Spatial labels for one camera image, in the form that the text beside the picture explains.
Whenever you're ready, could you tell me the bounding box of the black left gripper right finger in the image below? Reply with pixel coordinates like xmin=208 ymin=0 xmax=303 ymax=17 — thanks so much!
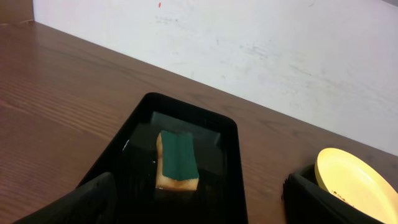
xmin=282 ymin=173 xmax=380 ymax=224

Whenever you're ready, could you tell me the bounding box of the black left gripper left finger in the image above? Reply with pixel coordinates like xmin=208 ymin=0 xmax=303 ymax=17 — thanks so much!
xmin=16 ymin=172 xmax=118 ymax=224

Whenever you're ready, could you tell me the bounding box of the yellow green scrub sponge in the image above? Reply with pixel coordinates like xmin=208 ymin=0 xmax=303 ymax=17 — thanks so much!
xmin=155 ymin=130 xmax=200 ymax=192

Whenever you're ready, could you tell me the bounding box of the black rectangular water tray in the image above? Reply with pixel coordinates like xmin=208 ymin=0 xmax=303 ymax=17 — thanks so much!
xmin=83 ymin=93 xmax=248 ymax=223

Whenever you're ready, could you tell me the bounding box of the yellow plate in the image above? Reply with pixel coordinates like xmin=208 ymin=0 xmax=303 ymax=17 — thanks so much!
xmin=315 ymin=147 xmax=397 ymax=223

